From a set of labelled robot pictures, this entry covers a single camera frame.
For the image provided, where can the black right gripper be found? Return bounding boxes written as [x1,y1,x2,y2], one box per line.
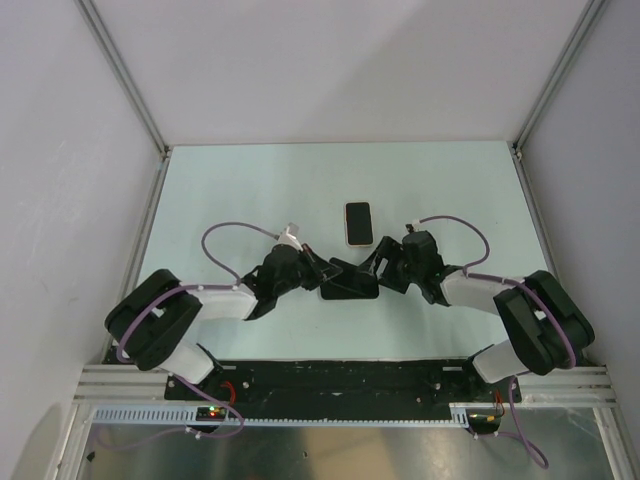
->
[356,237,422,295]

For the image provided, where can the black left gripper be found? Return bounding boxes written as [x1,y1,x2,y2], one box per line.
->
[275,244,342,297]

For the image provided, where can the black smartphone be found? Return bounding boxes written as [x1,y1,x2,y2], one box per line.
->
[346,202,373,246]

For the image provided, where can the pink silicone phone case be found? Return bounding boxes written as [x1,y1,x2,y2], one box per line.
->
[344,201,376,249]

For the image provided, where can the black phone case with holes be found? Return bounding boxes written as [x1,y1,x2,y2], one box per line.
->
[320,282,379,301]

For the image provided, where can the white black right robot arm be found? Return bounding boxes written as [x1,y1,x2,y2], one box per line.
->
[356,231,595,401]

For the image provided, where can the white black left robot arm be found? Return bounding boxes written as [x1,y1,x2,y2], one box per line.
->
[104,244,342,399]

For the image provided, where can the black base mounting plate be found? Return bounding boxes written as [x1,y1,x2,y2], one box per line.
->
[164,360,521,413]

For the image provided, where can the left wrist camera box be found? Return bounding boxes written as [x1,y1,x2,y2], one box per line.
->
[276,223,302,251]

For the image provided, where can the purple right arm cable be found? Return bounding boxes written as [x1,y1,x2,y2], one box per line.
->
[417,214,551,471]

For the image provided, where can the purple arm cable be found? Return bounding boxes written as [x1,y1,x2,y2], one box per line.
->
[417,214,551,471]
[94,222,286,451]

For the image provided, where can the grey slotted cable duct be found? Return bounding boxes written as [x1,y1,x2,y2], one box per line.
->
[93,404,469,428]

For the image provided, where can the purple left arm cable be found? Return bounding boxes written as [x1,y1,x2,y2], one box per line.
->
[94,222,286,451]

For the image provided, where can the aluminium corner post right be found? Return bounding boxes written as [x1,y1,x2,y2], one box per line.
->
[511,0,610,159]

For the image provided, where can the aluminium corner post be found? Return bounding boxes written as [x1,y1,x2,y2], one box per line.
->
[74,0,171,156]
[511,0,610,159]

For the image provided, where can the aluminium corner post left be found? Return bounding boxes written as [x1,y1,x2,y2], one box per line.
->
[74,0,171,156]

